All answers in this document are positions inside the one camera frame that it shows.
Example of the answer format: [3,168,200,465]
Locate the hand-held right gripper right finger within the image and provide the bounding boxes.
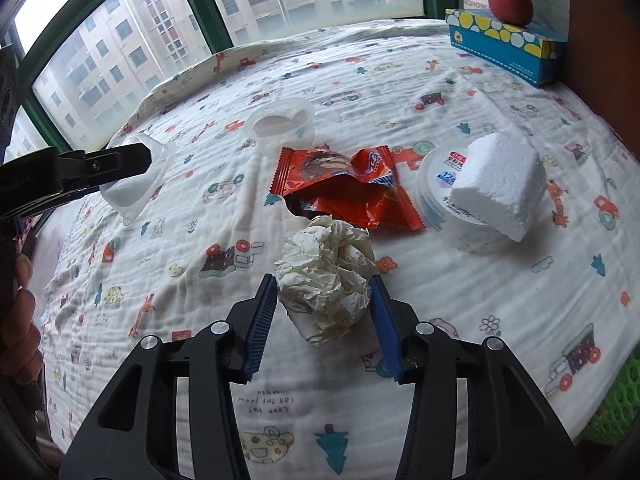
[369,275,583,480]

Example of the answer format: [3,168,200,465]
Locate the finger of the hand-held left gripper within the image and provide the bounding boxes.
[55,142,153,196]

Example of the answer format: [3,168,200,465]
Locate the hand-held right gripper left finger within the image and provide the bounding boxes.
[59,274,278,480]

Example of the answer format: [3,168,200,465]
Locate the white paper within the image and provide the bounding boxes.
[274,214,377,348]

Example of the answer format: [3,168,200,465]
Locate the green plastic mesh basket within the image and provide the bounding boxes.
[582,360,640,448]

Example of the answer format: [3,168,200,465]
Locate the person's left hand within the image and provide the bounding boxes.
[0,252,43,376]

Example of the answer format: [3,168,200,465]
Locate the red snack wrapper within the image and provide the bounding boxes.
[270,146,427,232]

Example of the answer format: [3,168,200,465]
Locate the clear round labelled container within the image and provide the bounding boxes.
[414,140,521,255]

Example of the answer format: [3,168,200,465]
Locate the clear heart-shaped plastic cup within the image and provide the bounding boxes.
[246,99,317,153]

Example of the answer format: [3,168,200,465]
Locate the white foam block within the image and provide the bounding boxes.
[450,134,547,243]

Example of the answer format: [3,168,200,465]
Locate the printed cartoon blanket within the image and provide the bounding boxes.
[37,19,640,480]

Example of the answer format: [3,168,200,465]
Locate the blue spotted tissue box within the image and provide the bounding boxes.
[445,7,568,88]

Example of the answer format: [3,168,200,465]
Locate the red apple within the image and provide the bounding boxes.
[487,0,534,27]

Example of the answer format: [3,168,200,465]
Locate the brown wooden cabinet panel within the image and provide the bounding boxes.
[565,0,640,126]

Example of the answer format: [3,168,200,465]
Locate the green window frame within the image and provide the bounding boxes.
[0,0,461,161]

